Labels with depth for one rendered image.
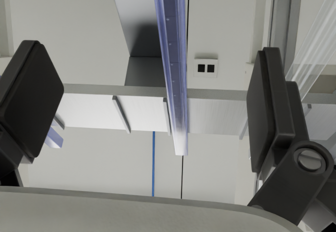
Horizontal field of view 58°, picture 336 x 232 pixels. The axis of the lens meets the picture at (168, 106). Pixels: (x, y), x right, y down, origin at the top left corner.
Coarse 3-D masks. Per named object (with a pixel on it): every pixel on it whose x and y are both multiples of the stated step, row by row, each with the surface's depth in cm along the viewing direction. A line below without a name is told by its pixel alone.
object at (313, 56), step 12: (324, 0) 14; (324, 12) 14; (312, 24) 16; (324, 24) 14; (312, 36) 15; (324, 36) 15; (300, 48) 17; (312, 48) 16; (324, 48) 16; (300, 60) 17; (312, 60) 17; (324, 60) 17; (288, 72) 19; (300, 72) 18; (312, 72) 18; (300, 84) 19; (312, 84) 19; (300, 96) 20
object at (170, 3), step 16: (160, 0) 14; (176, 0) 14; (160, 16) 15; (176, 16) 15; (160, 32) 16; (176, 32) 16; (176, 48) 17; (176, 64) 18; (176, 80) 20; (176, 96) 21; (176, 112) 24; (176, 128) 26; (176, 144) 30
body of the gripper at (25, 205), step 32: (0, 192) 8; (32, 192) 8; (64, 192) 8; (96, 192) 8; (0, 224) 7; (32, 224) 7; (64, 224) 7; (96, 224) 7; (128, 224) 7; (160, 224) 7; (192, 224) 7; (224, 224) 7; (256, 224) 7; (288, 224) 7
